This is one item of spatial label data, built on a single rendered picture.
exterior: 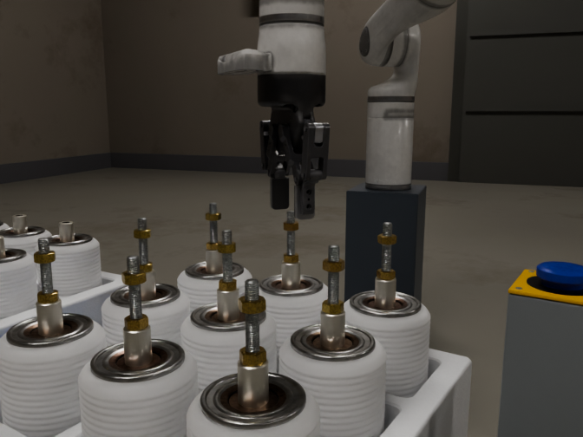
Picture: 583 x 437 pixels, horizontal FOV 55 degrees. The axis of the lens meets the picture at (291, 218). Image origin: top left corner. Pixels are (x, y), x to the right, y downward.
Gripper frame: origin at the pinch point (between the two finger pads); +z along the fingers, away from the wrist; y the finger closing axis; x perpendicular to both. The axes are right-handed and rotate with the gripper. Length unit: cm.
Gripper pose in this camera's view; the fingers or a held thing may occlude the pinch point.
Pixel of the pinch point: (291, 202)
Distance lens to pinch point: 63.8
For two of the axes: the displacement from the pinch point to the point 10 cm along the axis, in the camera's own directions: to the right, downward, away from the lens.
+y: -4.1, -1.7, 8.9
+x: -9.1, 0.8, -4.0
